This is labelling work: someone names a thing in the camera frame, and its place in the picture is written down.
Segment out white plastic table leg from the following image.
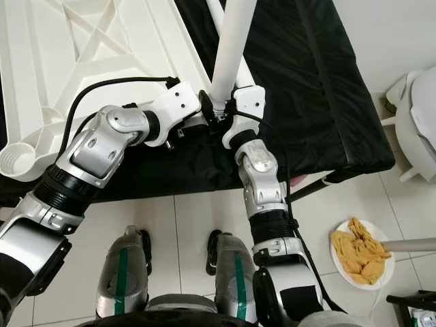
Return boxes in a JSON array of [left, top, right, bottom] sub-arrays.
[[208, 0, 260, 106], [201, 0, 253, 89]]

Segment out white plastic table top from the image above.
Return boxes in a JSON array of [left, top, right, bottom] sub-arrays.
[[0, 0, 222, 181]]

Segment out silver robot left leg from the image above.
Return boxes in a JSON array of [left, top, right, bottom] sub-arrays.
[[97, 226, 154, 320]]

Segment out silver robot leg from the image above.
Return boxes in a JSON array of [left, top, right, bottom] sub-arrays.
[[97, 226, 154, 320], [206, 232, 261, 324]]

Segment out silver robot right leg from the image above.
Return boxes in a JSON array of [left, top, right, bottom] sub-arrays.
[[206, 232, 261, 324]]

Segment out black robot waist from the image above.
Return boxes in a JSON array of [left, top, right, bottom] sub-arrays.
[[75, 312, 300, 327]]

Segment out white plastic furniture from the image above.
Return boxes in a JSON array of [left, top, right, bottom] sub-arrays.
[[378, 68, 436, 183]]

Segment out yellow fried snacks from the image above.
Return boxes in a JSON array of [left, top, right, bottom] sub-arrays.
[[332, 218, 392, 285]]

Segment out grey metal pole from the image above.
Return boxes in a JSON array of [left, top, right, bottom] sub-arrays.
[[381, 238, 436, 253]]

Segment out black plastic object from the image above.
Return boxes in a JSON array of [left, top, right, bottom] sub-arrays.
[[387, 290, 436, 327]]

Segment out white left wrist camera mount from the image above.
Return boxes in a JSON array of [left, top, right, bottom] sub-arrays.
[[150, 80, 202, 147]]

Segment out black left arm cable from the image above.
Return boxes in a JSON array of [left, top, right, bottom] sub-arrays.
[[65, 75, 181, 157]]

